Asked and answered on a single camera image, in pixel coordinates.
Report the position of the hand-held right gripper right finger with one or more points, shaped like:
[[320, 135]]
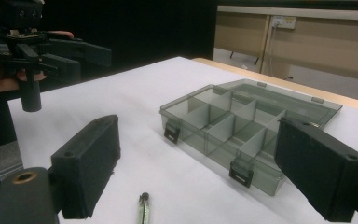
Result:
[[317, 171]]

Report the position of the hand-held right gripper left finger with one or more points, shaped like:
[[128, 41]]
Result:
[[85, 165]]

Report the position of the white table cover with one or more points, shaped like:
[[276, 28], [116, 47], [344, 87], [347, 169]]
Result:
[[143, 102]]

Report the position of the transparent grey compartment box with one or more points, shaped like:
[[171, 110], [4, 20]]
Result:
[[230, 130]]

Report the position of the beige wooden partition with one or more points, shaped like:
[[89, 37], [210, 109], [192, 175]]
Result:
[[323, 46]]

